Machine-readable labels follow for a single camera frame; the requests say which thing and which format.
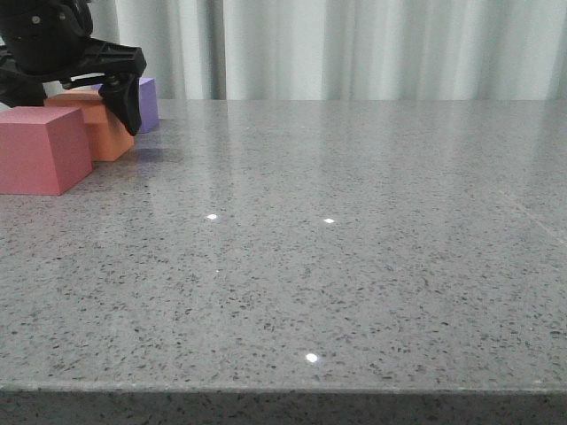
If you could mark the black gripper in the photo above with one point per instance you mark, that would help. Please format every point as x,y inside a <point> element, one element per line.
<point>52,41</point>

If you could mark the orange foam cube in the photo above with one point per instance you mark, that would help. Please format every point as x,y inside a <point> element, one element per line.
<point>108,138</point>

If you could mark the red foam cube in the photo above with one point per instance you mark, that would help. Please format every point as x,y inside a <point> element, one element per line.
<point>44,150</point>

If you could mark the pale green curtain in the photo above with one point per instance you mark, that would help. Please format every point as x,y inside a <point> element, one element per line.
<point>321,50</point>

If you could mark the purple foam cube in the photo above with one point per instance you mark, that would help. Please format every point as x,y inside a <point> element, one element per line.
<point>148,104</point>

